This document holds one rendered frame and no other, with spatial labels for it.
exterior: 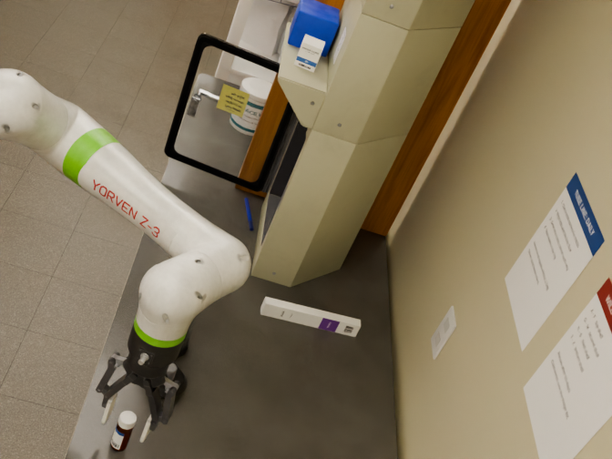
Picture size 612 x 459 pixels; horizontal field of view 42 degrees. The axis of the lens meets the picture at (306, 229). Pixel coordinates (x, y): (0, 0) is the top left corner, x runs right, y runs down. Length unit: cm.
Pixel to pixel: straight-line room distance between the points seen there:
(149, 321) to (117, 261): 211
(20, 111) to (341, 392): 99
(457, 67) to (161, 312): 120
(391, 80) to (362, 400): 75
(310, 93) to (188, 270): 64
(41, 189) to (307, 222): 194
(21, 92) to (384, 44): 76
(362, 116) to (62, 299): 175
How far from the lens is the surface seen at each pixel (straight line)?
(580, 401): 134
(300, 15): 196
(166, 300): 132
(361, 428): 192
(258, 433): 180
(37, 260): 341
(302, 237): 205
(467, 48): 221
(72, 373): 302
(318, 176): 194
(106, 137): 157
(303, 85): 183
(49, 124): 152
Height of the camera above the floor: 230
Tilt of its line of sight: 35 degrees down
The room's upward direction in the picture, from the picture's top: 24 degrees clockwise
